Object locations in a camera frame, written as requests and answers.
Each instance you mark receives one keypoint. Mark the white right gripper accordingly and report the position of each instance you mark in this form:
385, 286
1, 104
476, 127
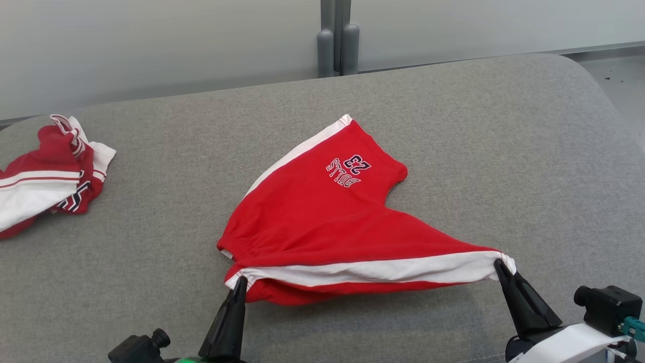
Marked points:
564, 345

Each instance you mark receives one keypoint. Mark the grey vertical partition frame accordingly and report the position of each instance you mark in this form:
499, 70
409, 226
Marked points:
336, 30

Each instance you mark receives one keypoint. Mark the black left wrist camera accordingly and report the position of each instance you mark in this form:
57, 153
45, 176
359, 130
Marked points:
133, 350

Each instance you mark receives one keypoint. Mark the red shorts with white stripe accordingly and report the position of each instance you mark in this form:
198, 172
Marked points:
327, 222

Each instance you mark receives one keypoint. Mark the teal right camera connector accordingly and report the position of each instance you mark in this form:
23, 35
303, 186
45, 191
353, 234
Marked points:
634, 328

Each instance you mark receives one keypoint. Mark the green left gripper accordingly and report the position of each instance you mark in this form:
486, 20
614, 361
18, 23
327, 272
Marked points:
189, 361

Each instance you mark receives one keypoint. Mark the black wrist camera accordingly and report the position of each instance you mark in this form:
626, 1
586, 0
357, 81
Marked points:
133, 350
609, 307

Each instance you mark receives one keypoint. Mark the red and white jersey shirt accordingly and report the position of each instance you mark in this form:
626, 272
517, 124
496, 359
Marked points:
30, 196

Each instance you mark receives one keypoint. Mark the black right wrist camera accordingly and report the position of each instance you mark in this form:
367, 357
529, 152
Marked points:
609, 307

